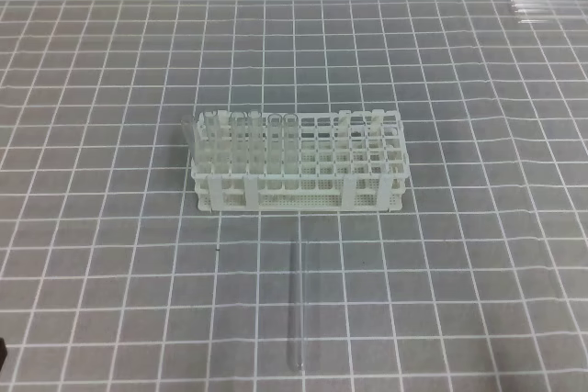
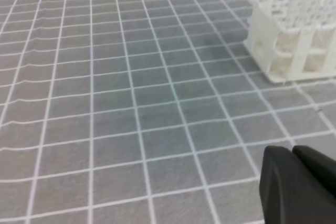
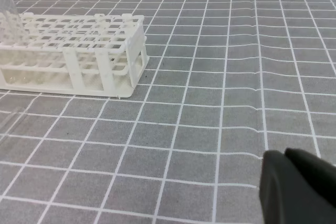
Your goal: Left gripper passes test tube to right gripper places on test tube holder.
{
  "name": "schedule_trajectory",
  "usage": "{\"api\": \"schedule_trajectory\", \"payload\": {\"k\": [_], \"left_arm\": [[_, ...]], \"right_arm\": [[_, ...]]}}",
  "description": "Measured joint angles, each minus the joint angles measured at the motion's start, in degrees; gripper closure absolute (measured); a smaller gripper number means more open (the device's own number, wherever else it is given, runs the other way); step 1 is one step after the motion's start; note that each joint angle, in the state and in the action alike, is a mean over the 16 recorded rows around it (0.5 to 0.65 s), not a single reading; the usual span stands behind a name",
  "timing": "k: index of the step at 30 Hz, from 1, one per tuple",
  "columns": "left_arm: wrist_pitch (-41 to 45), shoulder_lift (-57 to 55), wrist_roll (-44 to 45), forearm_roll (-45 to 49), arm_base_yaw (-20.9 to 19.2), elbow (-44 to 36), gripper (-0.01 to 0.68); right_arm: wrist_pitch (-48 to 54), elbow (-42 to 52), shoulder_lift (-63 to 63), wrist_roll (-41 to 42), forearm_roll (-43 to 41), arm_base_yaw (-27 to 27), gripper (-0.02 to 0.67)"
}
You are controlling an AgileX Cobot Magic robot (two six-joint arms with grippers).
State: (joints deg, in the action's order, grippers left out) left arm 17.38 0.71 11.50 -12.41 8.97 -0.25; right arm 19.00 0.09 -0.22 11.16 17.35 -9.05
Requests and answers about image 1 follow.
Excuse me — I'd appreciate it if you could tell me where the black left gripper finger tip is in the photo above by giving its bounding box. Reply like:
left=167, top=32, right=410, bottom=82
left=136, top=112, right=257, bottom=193
left=0, top=338, right=8, bottom=371

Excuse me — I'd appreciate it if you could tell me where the clear glass test tube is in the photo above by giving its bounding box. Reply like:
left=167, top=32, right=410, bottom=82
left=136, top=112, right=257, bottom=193
left=287, top=241, right=308, bottom=374

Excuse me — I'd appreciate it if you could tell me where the grey grid tablecloth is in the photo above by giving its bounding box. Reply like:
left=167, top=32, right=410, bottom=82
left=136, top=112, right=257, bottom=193
left=1, top=0, right=587, bottom=391

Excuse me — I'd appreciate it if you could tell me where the leaning glass test tube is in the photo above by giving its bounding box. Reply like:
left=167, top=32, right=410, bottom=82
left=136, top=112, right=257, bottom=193
left=181, top=115, right=197, bottom=159

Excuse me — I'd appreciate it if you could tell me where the white plastic test tube rack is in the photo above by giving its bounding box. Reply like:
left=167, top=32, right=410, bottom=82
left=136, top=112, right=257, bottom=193
left=190, top=109, right=410, bottom=212

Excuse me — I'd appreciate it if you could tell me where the spare glass tubes pile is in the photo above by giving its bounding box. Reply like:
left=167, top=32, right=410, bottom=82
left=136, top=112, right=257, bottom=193
left=510, top=0, right=587, bottom=23

